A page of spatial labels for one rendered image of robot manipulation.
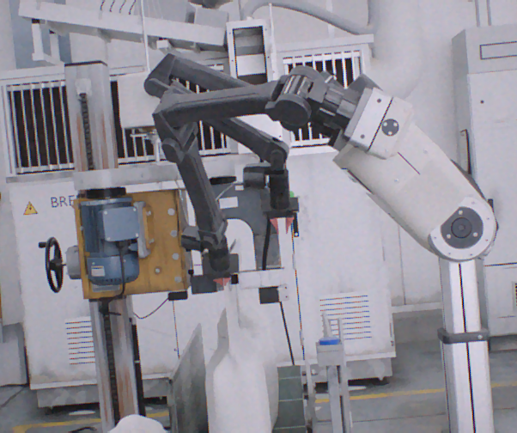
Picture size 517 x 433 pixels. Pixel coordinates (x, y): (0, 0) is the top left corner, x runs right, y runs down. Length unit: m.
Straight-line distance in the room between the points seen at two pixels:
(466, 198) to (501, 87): 4.32
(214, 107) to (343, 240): 3.62
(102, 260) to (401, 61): 3.58
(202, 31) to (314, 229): 1.34
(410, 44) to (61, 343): 2.82
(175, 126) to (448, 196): 0.64
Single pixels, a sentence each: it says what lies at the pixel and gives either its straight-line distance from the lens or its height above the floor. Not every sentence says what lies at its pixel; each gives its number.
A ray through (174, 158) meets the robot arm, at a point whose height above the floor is 1.42.
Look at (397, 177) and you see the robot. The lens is 2.09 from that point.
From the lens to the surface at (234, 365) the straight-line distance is 2.75.
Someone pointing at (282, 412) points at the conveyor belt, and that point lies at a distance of 3.92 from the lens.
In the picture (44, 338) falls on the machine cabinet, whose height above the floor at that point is 0.47.
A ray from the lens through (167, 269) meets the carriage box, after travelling 2.93.
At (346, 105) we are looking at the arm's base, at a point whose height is 1.49.
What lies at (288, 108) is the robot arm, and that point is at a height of 1.50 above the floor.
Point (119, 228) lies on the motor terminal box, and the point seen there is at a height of 1.25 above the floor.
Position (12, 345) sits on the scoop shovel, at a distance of 7.05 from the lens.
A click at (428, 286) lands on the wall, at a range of 7.05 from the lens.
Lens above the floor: 1.38
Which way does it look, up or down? 3 degrees down
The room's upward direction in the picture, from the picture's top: 5 degrees counter-clockwise
